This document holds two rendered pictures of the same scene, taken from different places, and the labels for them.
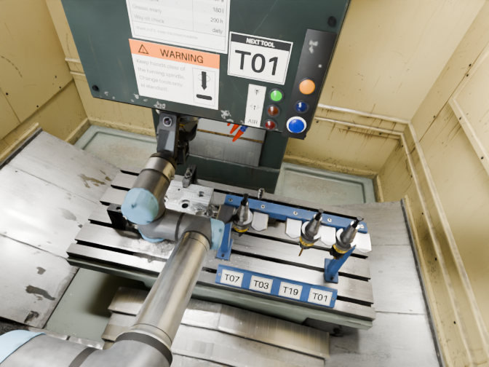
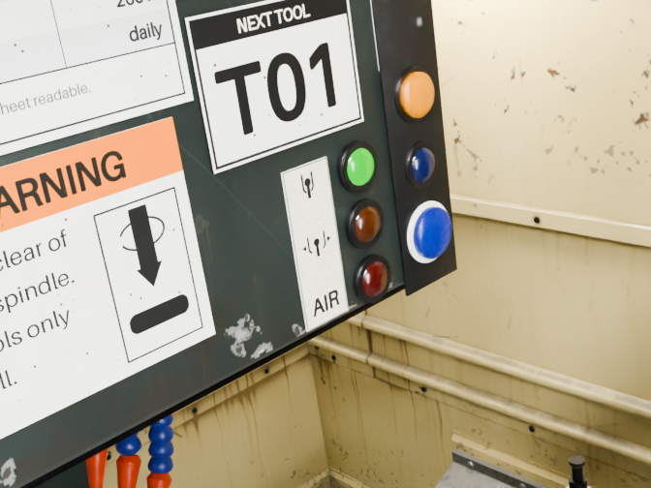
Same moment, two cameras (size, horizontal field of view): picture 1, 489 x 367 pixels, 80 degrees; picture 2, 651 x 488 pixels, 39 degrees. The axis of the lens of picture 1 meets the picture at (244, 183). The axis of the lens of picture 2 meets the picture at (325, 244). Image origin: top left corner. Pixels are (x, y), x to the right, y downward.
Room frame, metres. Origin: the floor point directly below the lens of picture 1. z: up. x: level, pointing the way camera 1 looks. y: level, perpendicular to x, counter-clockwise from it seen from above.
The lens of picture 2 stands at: (0.15, 0.30, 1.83)
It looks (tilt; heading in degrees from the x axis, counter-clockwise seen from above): 20 degrees down; 316
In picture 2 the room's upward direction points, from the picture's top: 8 degrees counter-clockwise
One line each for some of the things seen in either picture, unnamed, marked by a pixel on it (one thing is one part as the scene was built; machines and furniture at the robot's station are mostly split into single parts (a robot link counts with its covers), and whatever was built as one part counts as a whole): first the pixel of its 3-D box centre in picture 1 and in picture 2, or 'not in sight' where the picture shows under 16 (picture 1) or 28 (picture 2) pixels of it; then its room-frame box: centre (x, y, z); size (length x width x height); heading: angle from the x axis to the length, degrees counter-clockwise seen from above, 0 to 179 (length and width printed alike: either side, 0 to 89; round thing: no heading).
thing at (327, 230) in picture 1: (327, 235); not in sight; (0.53, -0.28, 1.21); 0.07 x 0.05 x 0.01; 176
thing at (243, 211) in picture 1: (244, 209); not in sight; (0.54, -0.01, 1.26); 0.04 x 0.04 x 0.07
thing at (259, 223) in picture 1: (259, 221); not in sight; (0.54, -0.06, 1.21); 0.07 x 0.05 x 0.01; 176
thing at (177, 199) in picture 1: (174, 204); not in sight; (0.74, 0.28, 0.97); 0.29 x 0.23 x 0.05; 86
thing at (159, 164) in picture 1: (159, 172); not in sight; (0.48, 0.21, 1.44); 0.08 x 0.05 x 0.08; 86
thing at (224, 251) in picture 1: (226, 229); not in sight; (0.60, 0.04, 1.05); 0.10 x 0.05 x 0.30; 176
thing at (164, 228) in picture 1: (158, 221); not in sight; (0.41, 0.20, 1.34); 0.11 x 0.08 x 0.11; 85
